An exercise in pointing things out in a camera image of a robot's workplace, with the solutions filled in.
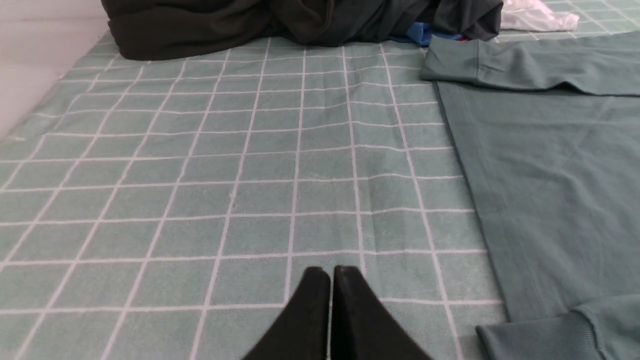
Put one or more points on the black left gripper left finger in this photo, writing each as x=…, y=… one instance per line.
x=301, y=330

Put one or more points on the green grid-pattern tablecloth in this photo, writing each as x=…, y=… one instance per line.
x=167, y=209

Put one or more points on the blue crumpled garment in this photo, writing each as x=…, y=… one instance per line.
x=421, y=34

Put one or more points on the dark olive crumpled garment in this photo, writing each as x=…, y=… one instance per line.
x=177, y=29

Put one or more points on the green long-sleeve top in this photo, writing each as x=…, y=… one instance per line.
x=547, y=134

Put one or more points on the white crumpled garment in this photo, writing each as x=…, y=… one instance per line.
x=535, y=16

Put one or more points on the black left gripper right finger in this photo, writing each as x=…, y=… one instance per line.
x=362, y=328

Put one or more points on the dark green crumpled garment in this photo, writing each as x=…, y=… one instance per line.
x=376, y=21

